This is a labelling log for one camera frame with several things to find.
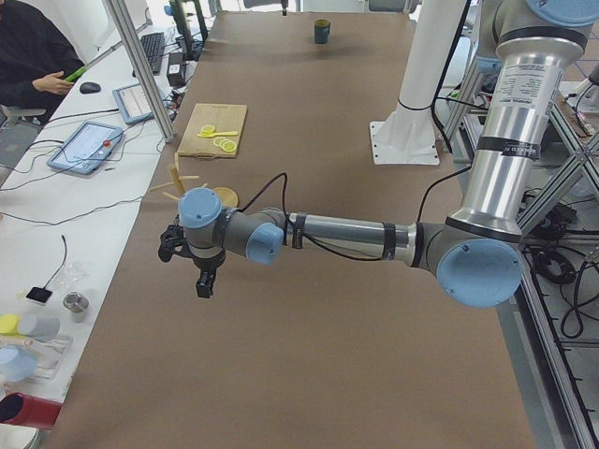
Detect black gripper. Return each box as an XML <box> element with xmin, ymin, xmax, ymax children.
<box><xmin>192</xmin><ymin>250</ymin><xmax>226</xmax><ymax>298</ymax></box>

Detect blue teach pendant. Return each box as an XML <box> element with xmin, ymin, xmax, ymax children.
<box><xmin>112</xmin><ymin>83</ymin><xmax>153</xmax><ymax>125</ymax></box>
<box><xmin>47</xmin><ymin>121</ymin><xmax>124</xmax><ymax>176</ymax></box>

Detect lemon slice stack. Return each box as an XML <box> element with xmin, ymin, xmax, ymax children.
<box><xmin>212</xmin><ymin>137</ymin><xmax>238</xmax><ymax>154</ymax></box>

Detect light blue cup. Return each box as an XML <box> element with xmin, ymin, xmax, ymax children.
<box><xmin>1</xmin><ymin>345</ymin><xmax>37</xmax><ymax>382</ymax></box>

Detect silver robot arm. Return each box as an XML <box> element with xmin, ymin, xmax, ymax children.
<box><xmin>173</xmin><ymin>1</ymin><xmax>598</xmax><ymax>308</ymax></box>

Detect dark teal mug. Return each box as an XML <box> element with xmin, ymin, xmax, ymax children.
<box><xmin>314</xmin><ymin>19</ymin><xmax>331</xmax><ymax>45</ymax></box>

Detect black square sensor pad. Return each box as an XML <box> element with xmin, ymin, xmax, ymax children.
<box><xmin>25</xmin><ymin>286</ymin><xmax>52</xmax><ymax>304</ymax></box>

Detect blue teach pendant near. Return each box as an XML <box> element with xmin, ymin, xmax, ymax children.
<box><xmin>47</xmin><ymin>121</ymin><xmax>124</xmax><ymax>176</ymax></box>

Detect wooden cup rack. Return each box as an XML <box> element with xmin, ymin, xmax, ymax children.
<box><xmin>148</xmin><ymin>153</ymin><xmax>240</xmax><ymax>211</ymax></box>

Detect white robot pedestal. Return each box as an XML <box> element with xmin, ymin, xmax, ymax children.
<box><xmin>370</xmin><ymin>0</ymin><xmax>469</xmax><ymax>166</ymax></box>

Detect black power adapter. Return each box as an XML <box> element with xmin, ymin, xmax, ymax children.
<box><xmin>167</xmin><ymin>51</ymin><xmax>186</xmax><ymax>88</ymax></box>

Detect red cylinder can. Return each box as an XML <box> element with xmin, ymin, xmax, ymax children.
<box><xmin>1</xmin><ymin>393</ymin><xmax>62</xmax><ymax>430</ymax></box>

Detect aluminium frame post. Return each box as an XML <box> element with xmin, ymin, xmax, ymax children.
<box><xmin>106</xmin><ymin>0</ymin><xmax>175</xmax><ymax>143</ymax></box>

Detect black keyboard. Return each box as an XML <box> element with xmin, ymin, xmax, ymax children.
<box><xmin>139</xmin><ymin>32</ymin><xmax>165</xmax><ymax>75</ymax></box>

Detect bamboo cutting board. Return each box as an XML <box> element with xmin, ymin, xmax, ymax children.
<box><xmin>177</xmin><ymin>103</ymin><xmax>248</xmax><ymax>158</ymax></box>

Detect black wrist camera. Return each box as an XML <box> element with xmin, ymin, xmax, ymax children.
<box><xmin>158</xmin><ymin>224</ymin><xmax>191</xmax><ymax>263</ymax></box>

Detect lemon slice single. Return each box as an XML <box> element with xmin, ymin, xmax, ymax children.
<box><xmin>197</xmin><ymin>124</ymin><xmax>216</xmax><ymax>138</ymax></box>

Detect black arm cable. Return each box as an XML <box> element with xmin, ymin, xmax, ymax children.
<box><xmin>241</xmin><ymin>171</ymin><xmax>474</xmax><ymax>262</ymax></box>

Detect yellow toy knife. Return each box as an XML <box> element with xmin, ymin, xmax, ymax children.
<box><xmin>197</xmin><ymin>131</ymin><xmax>239</xmax><ymax>138</ymax></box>

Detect blue teach pendant far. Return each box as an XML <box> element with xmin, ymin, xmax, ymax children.
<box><xmin>112</xmin><ymin>83</ymin><xmax>153</xmax><ymax>125</ymax></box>

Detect person in black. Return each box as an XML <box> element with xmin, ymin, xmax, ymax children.
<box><xmin>1</xmin><ymin>1</ymin><xmax>84</xmax><ymax>123</ymax></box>

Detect black computer mouse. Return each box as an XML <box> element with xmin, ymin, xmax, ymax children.
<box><xmin>80</xmin><ymin>81</ymin><xmax>101</xmax><ymax>94</ymax></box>

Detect grey plastic cup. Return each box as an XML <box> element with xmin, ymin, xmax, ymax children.
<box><xmin>18</xmin><ymin>314</ymin><xmax>61</xmax><ymax>341</ymax></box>

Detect small metal cup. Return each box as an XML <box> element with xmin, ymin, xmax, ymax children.
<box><xmin>63</xmin><ymin>292</ymin><xmax>90</xmax><ymax>323</ymax></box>

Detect yellow plastic cup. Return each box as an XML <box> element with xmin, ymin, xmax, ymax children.
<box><xmin>0</xmin><ymin>314</ymin><xmax>21</xmax><ymax>336</ymax></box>

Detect green marker pen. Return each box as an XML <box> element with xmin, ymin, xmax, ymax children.
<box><xmin>64</xmin><ymin>66</ymin><xmax>87</xmax><ymax>82</ymax></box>

